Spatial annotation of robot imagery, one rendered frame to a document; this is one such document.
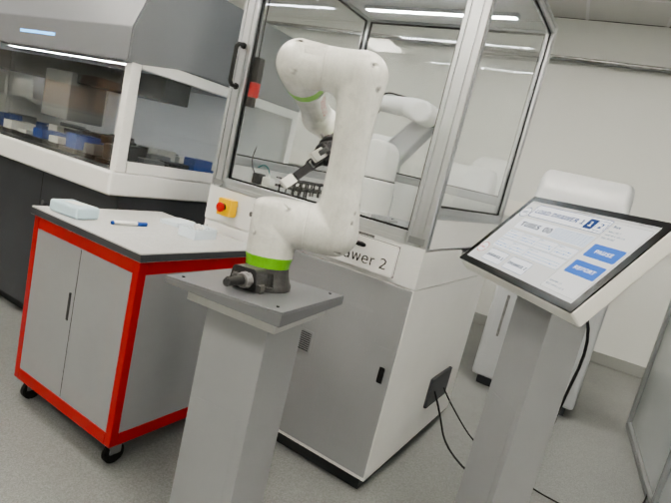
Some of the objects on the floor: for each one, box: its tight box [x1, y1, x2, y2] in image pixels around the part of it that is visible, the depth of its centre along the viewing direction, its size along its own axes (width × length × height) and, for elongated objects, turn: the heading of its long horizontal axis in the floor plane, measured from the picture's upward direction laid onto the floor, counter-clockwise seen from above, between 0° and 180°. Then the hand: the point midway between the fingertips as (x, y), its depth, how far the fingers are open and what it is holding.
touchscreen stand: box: [454, 295, 586, 503], centre depth 145 cm, size 50×45×102 cm
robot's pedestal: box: [170, 292, 326, 503], centre depth 147 cm, size 30×30×76 cm
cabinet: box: [204, 218, 485, 489], centre depth 244 cm, size 95×103×80 cm
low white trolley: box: [14, 206, 247, 464], centre depth 199 cm, size 58×62×76 cm
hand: (299, 171), depth 143 cm, fingers open, 13 cm apart
